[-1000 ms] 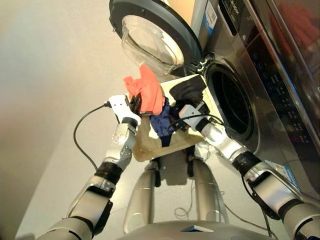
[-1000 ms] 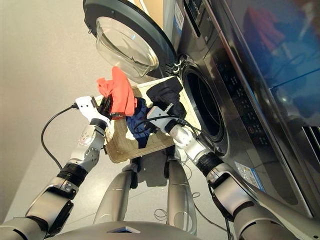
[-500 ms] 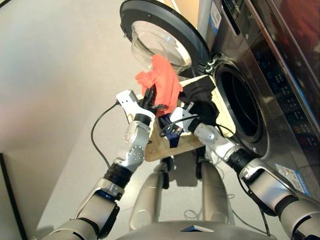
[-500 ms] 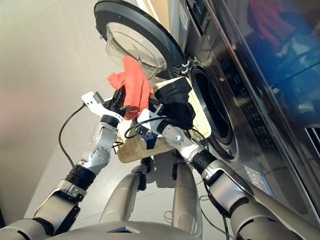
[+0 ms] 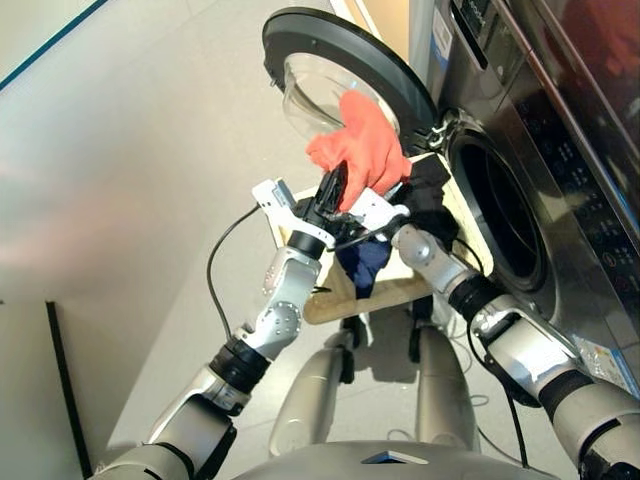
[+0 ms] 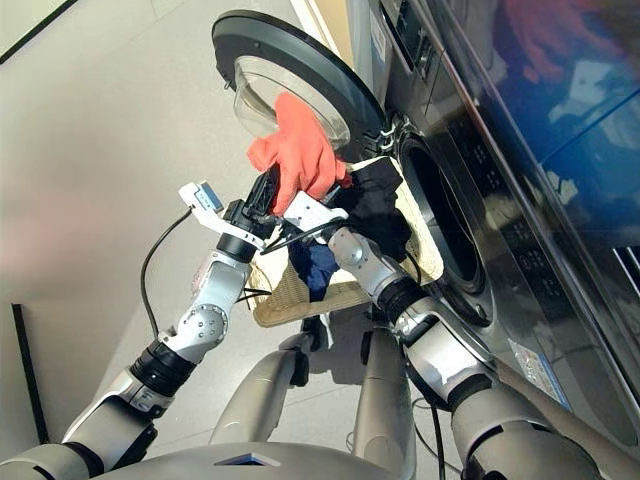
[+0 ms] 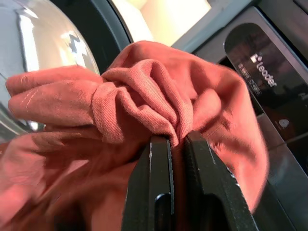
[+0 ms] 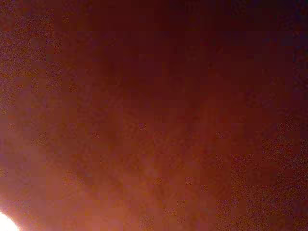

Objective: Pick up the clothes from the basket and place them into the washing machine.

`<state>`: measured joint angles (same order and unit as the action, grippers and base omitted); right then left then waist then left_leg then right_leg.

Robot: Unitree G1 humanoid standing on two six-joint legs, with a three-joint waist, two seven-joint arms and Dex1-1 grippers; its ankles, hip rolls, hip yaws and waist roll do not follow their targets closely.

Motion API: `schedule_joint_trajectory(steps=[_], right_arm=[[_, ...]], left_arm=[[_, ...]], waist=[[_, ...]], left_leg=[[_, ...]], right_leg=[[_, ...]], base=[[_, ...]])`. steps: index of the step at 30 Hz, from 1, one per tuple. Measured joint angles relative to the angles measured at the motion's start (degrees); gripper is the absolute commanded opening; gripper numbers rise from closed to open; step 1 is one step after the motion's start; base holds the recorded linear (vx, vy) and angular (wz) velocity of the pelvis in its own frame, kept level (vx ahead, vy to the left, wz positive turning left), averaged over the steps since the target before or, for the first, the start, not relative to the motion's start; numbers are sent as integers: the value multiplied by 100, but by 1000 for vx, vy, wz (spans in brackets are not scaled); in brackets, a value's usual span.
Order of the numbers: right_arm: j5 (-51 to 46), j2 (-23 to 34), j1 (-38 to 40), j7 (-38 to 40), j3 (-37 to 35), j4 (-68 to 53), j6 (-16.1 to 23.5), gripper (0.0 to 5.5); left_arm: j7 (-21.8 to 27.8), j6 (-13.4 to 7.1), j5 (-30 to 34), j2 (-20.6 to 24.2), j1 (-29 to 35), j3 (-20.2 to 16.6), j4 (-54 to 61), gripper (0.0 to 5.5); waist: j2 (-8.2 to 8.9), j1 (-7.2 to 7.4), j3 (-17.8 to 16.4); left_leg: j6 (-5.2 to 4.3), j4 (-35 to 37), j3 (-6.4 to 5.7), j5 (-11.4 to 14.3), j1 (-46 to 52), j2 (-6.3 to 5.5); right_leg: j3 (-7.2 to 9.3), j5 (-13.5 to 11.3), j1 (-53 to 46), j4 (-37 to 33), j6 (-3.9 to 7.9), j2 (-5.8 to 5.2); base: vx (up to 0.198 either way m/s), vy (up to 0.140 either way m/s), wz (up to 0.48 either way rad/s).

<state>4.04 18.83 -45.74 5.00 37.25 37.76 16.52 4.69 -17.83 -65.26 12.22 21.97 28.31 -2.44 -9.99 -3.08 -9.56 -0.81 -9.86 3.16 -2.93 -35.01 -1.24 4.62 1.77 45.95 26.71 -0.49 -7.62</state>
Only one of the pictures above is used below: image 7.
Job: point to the round glass washing machine door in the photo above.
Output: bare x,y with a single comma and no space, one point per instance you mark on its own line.
48,36

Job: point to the orange garment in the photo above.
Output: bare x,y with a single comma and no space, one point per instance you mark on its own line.
144,96

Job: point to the grey washing machine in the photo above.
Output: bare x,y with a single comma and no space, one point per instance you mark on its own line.
288,29

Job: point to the black washing machine control panel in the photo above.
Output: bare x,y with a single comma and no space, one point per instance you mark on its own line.
264,72

